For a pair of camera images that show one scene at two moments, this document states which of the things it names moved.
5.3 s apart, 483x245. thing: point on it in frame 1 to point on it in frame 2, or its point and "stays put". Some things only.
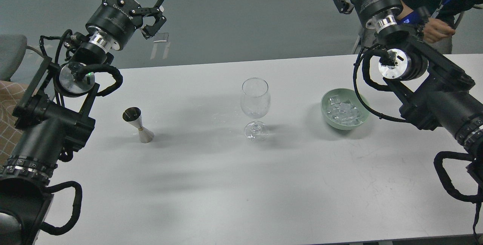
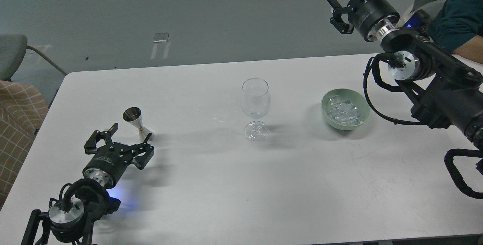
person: (433, 0) to (457, 25)
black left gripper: (115, 20) to (109, 161)
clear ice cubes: (345, 113) stays put
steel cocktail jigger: (133, 114) stays put
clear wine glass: (255, 99) stays put
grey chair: (13, 48) stays put
